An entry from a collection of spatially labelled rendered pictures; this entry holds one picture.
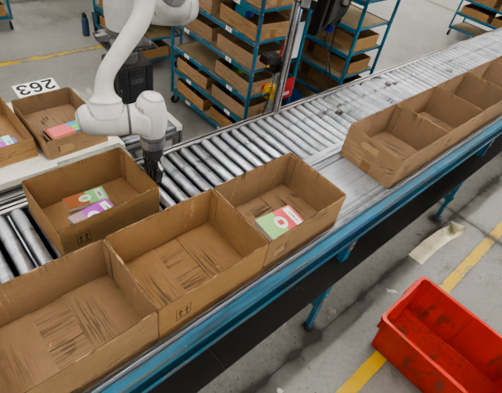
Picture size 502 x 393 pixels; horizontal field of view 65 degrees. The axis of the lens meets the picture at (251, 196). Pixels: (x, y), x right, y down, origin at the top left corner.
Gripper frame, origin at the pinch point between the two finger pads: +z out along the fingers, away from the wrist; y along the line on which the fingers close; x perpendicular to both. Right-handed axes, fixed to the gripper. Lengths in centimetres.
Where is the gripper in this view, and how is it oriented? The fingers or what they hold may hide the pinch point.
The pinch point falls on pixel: (153, 185)
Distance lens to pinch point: 164.7
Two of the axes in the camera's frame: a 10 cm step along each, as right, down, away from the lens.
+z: -1.5, 7.1, 6.9
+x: -7.5, 3.8, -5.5
